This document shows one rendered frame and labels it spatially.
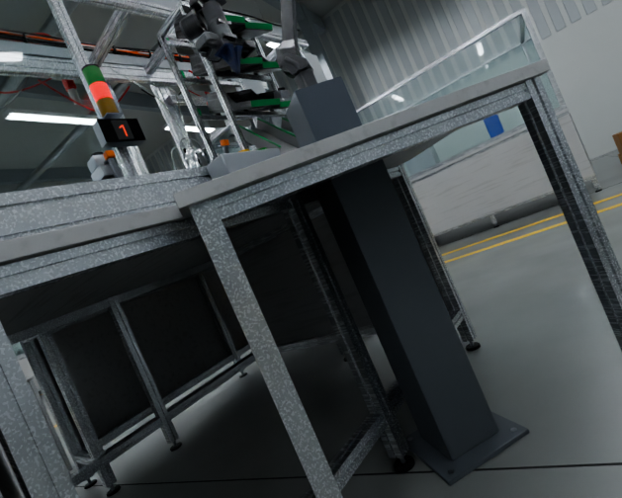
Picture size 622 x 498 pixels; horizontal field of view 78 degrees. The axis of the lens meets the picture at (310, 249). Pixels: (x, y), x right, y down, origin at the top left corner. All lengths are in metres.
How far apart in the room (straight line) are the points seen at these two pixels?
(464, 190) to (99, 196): 4.36
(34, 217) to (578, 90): 9.26
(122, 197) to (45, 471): 0.48
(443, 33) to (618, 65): 3.28
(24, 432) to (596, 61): 9.54
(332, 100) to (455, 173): 3.85
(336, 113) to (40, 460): 0.93
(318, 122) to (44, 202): 0.64
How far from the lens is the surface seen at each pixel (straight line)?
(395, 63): 9.96
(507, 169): 4.82
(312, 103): 1.08
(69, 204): 0.84
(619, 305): 1.19
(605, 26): 9.72
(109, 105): 1.34
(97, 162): 1.09
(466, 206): 4.88
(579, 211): 1.12
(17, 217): 0.81
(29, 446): 0.70
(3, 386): 0.69
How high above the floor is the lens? 0.68
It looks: 1 degrees down
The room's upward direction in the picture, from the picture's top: 23 degrees counter-clockwise
